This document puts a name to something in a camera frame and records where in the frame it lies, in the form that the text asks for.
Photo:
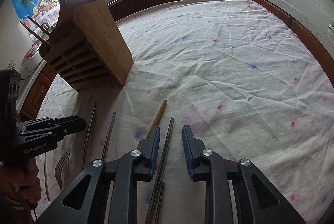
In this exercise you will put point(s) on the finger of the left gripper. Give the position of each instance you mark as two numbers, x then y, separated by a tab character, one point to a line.
36	137

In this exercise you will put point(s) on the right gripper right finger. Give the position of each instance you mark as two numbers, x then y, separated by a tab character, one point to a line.
234	186

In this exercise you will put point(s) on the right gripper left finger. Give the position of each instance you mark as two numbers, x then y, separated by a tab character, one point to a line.
107	188

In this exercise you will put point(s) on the wooden chopstick light brown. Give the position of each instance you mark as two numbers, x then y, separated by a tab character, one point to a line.
158	117

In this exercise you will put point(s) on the left hand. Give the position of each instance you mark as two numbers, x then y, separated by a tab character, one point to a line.
25	175

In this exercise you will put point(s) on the white rice cooker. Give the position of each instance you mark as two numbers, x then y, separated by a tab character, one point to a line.
32	59

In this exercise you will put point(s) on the metal chopstick long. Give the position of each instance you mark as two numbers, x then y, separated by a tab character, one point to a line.
88	135

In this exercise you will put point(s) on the brown patterned chopstick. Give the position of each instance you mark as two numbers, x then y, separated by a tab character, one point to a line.
90	141

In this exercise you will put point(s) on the wooden utensil holder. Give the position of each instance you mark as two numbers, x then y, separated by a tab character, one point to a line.
86	48

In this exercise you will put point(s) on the floral white tablecloth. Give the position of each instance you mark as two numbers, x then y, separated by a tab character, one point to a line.
232	71

